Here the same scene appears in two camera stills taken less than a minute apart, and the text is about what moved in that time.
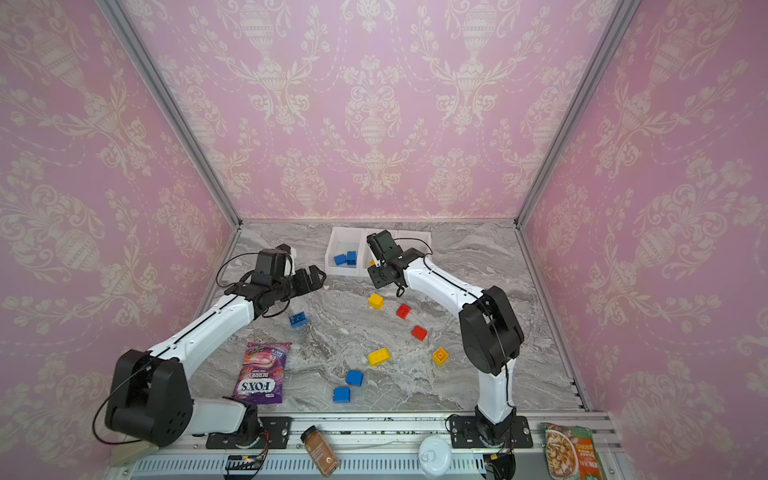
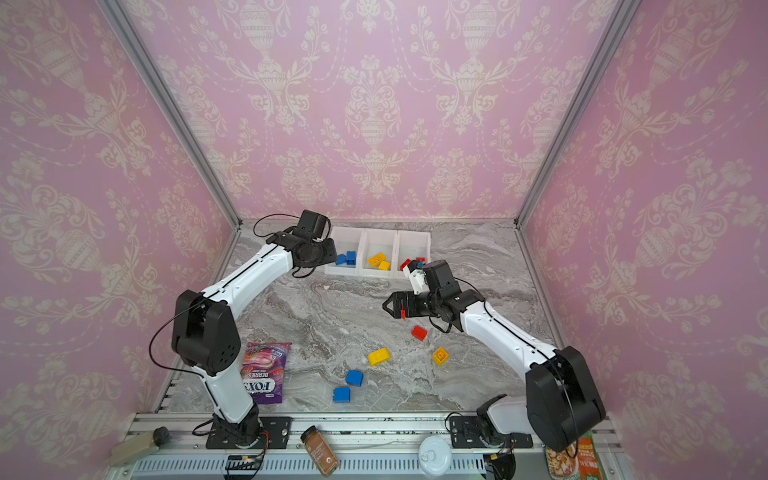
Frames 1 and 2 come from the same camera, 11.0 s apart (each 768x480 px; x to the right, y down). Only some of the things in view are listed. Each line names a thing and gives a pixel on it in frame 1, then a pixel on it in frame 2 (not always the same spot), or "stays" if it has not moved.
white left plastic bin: [341, 241] stays
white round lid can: [435, 455] stays
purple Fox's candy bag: [261, 376] stays
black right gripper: [381, 275] → [405, 304]
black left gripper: [306, 286] → [330, 256]
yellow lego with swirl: [440, 356] stays
